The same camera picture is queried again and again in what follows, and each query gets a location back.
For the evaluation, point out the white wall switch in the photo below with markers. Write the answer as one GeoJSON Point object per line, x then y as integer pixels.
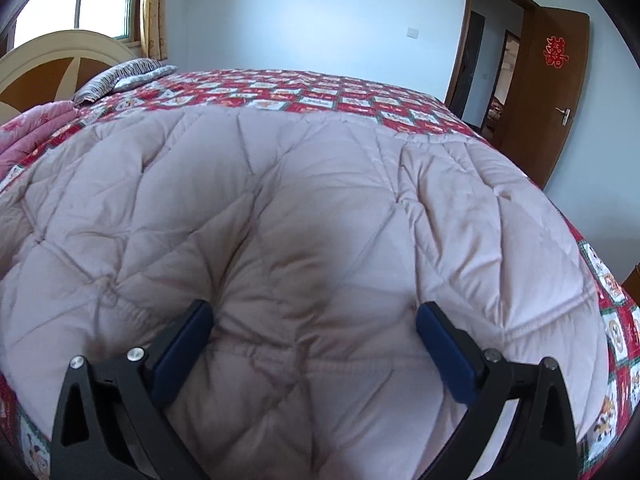
{"type": "Point", "coordinates": [412, 33]}

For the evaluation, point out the cream and brown headboard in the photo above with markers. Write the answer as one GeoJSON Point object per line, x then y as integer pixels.
{"type": "Point", "coordinates": [53, 67]}

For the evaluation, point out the grey striped pillow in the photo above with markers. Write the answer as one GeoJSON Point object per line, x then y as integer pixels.
{"type": "Point", "coordinates": [122, 77]}

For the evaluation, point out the silver door handle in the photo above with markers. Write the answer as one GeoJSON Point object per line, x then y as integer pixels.
{"type": "Point", "coordinates": [565, 113]}

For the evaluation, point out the pink folded quilt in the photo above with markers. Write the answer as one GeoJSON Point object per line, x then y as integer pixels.
{"type": "Point", "coordinates": [24, 133]}

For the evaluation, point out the brown wooden door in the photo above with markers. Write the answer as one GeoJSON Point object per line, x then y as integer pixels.
{"type": "Point", "coordinates": [530, 133]}

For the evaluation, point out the red double happiness decal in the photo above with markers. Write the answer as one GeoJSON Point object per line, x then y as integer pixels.
{"type": "Point", "coordinates": [554, 52]}

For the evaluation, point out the beige quilted puffer jacket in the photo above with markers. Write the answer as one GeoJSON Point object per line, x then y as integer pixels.
{"type": "Point", "coordinates": [300, 259]}

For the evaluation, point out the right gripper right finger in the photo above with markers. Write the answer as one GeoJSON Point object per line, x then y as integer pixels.
{"type": "Point", "coordinates": [541, 440]}

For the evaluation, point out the red patchwork bear bedspread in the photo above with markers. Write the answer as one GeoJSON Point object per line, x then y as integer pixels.
{"type": "Point", "coordinates": [325, 97]}

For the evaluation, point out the yellow curtain right of window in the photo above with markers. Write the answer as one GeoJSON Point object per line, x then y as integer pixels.
{"type": "Point", "coordinates": [153, 29]}

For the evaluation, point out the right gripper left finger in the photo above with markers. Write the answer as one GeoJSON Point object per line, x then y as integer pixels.
{"type": "Point", "coordinates": [102, 406]}

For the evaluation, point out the window with grey frame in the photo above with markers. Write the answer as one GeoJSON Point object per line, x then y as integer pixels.
{"type": "Point", "coordinates": [85, 0]}

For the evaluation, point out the brown door frame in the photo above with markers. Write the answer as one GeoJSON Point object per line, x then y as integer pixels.
{"type": "Point", "coordinates": [485, 61]}

